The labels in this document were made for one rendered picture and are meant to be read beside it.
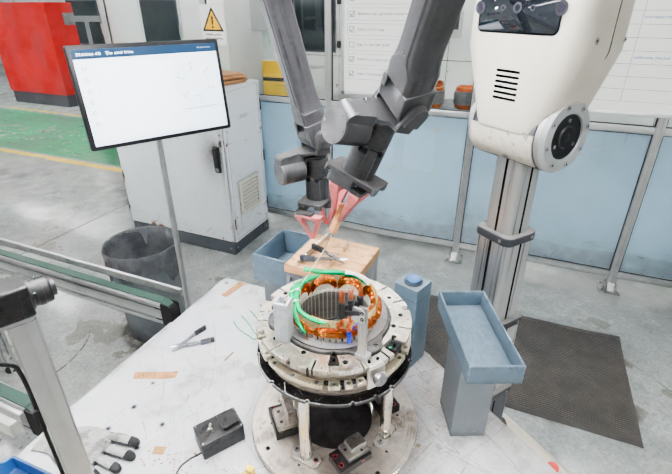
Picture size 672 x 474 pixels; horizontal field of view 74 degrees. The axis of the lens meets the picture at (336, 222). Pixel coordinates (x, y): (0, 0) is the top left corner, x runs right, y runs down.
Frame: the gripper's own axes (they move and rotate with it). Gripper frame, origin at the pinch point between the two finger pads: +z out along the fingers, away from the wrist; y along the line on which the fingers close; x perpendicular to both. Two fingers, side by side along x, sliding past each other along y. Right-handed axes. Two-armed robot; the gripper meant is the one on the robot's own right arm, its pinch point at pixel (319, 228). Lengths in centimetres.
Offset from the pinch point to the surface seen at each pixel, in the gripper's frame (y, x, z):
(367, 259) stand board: -5.9, 11.0, 10.3
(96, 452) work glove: 54, -29, 34
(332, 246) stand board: -8.5, -0.6, 10.4
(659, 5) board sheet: -202, 91, -42
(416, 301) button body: -1.0, 26.1, 16.2
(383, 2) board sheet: -199, -52, -44
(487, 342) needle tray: 9.8, 44.6, 13.8
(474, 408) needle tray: 15, 44, 29
